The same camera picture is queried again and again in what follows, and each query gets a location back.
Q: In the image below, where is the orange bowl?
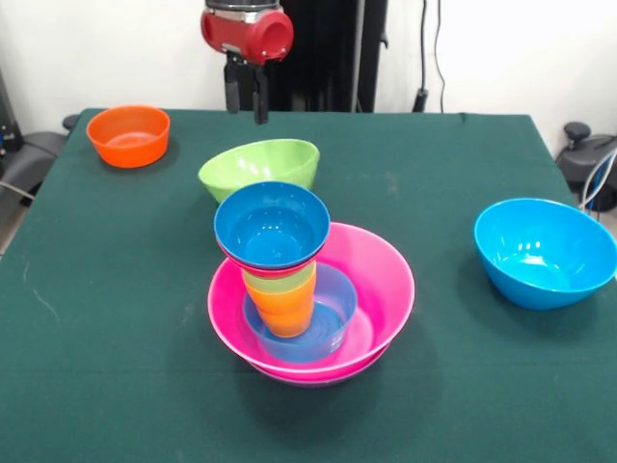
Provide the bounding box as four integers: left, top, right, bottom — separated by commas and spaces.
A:
86, 104, 172, 170

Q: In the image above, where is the lime green bowl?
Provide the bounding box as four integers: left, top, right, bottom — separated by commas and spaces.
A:
198, 138, 322, 204

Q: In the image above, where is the dark green tablecloth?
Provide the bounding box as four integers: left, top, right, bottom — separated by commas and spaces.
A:
0, 107, 617, 463

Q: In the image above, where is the small pink bowl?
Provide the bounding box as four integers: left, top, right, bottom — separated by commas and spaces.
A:
216, 238, 327, 280

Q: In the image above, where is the small light blue bowl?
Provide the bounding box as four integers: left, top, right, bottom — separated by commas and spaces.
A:
242, 263, 359, 364

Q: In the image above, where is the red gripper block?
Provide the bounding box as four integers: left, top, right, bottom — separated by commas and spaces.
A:
200, 7, 296, 126

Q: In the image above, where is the black hanging cable with plug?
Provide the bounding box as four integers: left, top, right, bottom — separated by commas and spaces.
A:
414, 0, 447, 115

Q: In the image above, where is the large pink bowl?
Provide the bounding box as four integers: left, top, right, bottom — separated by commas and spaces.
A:
206, 221, 416, 387

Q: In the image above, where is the large light blue bowl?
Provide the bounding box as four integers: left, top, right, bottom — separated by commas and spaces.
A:
473, 196, 617, 312

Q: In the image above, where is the dark blue bowl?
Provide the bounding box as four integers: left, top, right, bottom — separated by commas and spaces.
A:
213, 180, 332, 270

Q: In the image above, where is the green cup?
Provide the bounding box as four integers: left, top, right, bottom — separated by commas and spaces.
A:
241, 262, 318, 294

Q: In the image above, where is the orange cup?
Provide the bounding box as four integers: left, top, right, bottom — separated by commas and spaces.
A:
245, 275, 318, 339

